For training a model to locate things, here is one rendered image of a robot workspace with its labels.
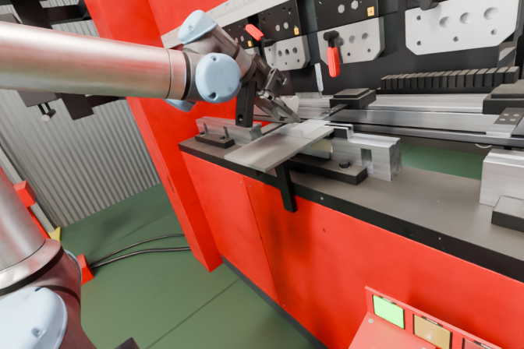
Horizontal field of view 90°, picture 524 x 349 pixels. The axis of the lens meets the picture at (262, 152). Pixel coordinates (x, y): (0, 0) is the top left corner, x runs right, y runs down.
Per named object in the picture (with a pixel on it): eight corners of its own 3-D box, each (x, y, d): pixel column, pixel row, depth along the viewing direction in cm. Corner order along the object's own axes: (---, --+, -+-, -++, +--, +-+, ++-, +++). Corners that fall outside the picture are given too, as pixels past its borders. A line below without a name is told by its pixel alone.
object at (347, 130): (295, 132, 88) (293, 123, 86) (300, 128, 89) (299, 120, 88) (347, 139, 72) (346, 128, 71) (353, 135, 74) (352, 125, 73)
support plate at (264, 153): (224, 159, 74) (223, 156, 74) (288, 125, 88) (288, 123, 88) (265, 172, 60) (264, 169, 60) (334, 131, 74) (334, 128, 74)
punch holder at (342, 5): (321, 65, 65) (310, -9, 59) (341, 58, 70) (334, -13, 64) (380, 59, 54) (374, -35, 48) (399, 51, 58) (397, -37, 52)
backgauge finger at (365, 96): (302, 123, 89) (300, 109, 87) (347, 100, 103) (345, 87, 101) (332, 126, 80) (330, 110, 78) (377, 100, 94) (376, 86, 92)
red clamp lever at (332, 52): (327, 78, 60) (322, 33, 57) (338, 73, 63) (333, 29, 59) (334, 78, 59) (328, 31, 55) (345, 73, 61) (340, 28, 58)
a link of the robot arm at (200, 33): (169, 43, 55) (189, 9, 56) (210, 75, 62) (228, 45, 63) (182, 38, 49) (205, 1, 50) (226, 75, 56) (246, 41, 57)
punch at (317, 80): (294, 99, 82) (288, 68, 79) (299, 96, 83) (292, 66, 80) (320, 99, 74) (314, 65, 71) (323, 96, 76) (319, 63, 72)
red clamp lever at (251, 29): (244, 23, 74) (266, 43, 71) (255, 22, 76) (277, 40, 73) (242, 29, 75) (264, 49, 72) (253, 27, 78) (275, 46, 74)
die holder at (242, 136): (200, 135, 146) (195, 119, 142) (210, 132, 149) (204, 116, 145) (256, 149, 108) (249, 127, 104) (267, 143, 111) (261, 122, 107)
